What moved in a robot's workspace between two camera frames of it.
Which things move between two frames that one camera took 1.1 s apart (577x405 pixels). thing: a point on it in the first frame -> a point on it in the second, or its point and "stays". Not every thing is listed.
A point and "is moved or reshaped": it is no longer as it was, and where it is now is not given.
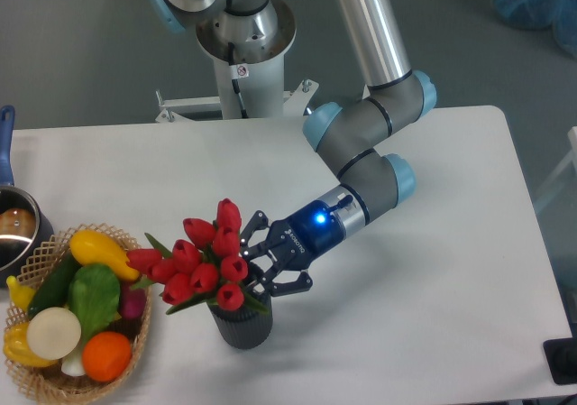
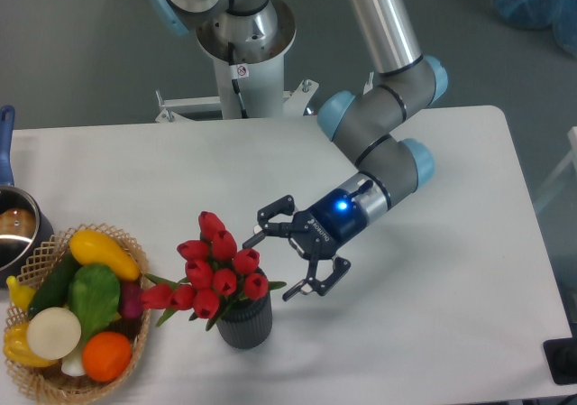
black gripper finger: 276,288 -> 341,267
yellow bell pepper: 16,346 stays
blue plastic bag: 540,1 stays
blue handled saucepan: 25,227 stays
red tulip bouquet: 204,266 is moved or reshaped
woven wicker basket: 77,315 stays
